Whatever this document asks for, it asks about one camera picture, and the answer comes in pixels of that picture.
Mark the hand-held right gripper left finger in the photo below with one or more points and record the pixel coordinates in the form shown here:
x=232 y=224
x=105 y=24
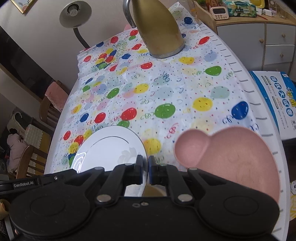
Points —
x=139 y=167

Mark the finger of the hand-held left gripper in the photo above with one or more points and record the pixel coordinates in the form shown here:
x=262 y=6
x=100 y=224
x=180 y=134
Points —
x=56 y=178

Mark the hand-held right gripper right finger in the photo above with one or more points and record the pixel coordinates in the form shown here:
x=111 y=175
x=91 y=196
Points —
x=151 y=170

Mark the cream speckled bowl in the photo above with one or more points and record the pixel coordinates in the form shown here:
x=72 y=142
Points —
x=153 y=191

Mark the white round plate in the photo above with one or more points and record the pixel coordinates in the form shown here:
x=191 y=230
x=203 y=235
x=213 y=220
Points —
x=108 y=148

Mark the pink heart-shaped divided plate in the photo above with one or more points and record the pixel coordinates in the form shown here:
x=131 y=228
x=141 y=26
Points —
x=235 y=160

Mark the wooden chair with cushion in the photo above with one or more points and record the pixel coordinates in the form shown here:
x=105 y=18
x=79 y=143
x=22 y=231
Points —
x=32 y=160

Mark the pink clothing pile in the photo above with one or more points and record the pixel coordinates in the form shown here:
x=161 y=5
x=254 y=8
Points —
x=14 y=144

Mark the beige bag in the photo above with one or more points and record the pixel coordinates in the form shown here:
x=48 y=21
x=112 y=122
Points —
x=17 y=121

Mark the pink cloth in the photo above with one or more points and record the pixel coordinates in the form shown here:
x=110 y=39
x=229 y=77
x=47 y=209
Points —
x=56 y=96

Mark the balloon print tablecloth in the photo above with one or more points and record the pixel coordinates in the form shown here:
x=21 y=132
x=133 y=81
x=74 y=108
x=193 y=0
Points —
x=161 y=88

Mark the blue and white cardboard box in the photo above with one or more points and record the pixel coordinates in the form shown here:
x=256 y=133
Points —
x=275 y=104

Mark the wooden desktop organizer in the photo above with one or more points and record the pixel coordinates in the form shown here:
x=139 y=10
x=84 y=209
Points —
x=205 y=18

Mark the gooseneck desk lamp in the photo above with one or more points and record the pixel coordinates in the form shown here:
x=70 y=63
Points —
x=75 y=14

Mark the clear drinking glass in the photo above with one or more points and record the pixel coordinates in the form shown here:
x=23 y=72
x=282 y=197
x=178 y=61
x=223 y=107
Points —
x=192 y=9

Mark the white digital timer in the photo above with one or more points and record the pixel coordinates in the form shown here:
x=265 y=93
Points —
x=219 y=12

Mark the white drawer cabinet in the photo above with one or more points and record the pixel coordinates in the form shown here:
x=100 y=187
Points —
x=275 y=51

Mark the green tissue pack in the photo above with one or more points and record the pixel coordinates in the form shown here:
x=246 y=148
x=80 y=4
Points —
x=240 y=8

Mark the yellow plastic container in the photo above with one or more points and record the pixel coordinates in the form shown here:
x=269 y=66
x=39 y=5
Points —
x=257 y=1

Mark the clear glass cup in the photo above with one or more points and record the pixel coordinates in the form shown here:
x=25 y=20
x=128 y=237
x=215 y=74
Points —
x=283 y=11

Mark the framed wall picture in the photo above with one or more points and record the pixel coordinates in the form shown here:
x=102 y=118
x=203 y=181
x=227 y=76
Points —
x=23 y=5

